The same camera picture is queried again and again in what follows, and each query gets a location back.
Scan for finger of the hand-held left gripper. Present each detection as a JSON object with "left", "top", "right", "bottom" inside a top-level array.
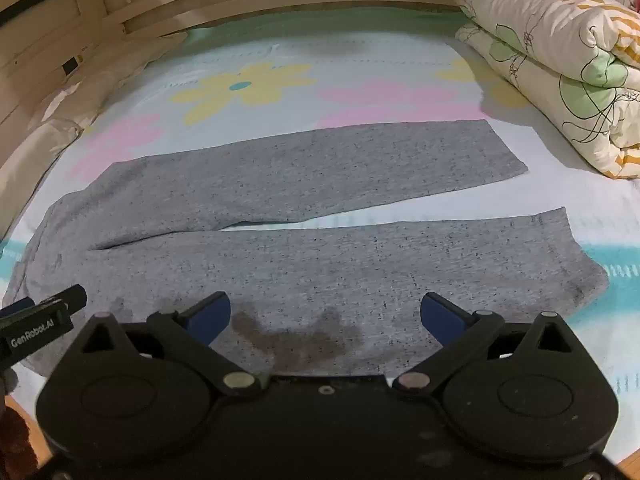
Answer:
[
  {"left": 41, "top": 284, "right": 89, "bottom": 314},
  {"left": 0, "top": 297, "right": 37, "bottom": 319}
]

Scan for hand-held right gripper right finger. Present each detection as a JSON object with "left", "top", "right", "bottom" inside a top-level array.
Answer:
[{"left": 392, "top": 291, "right": 574, "bottom": 394}]

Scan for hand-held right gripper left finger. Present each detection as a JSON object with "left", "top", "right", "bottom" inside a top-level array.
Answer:
[{"left": 77, "top": 291, "right": 268, "bottom": 396}]

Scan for grey pants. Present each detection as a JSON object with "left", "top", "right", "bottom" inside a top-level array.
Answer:
[{"left": 2, "top": 119, "right": 610, "bottom": 379}]

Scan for cream pillow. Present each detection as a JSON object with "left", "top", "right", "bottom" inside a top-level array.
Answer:
[{"left": 30, "top": 34, "right": 190, "bottom": 132}]

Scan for wooden side cabinet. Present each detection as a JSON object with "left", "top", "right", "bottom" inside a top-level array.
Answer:
[{"left": 0, "top": 0, "right": 128, "bottom": 128}]

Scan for floral bed sheet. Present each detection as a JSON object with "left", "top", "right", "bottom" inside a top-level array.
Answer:
[{"left": 0, "top": 10, "right": 640, "bottom": 466}]

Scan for folded floral quilt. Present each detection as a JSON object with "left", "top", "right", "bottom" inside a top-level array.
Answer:
[{"left": 452, "top": 0, "right": 640, "bottom": 180}]

